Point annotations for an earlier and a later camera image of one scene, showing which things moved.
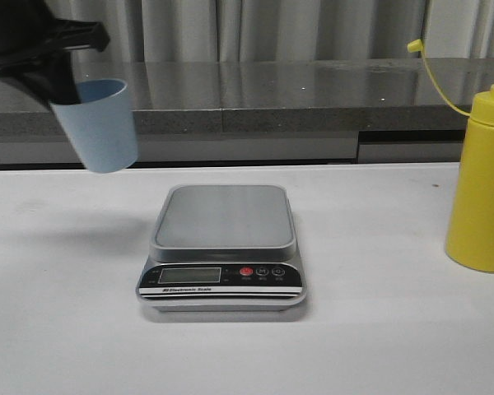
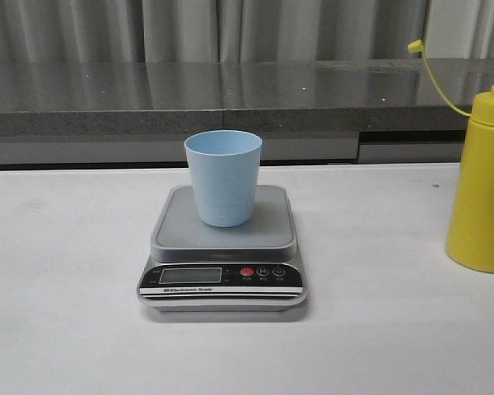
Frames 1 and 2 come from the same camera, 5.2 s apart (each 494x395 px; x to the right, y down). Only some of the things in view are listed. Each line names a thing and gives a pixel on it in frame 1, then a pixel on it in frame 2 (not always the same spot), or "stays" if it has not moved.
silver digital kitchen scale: (223, 248) stays
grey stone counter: (407, 110) stays
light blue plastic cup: (102, 125) to (225, 165)
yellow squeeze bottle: (478, 235) stays
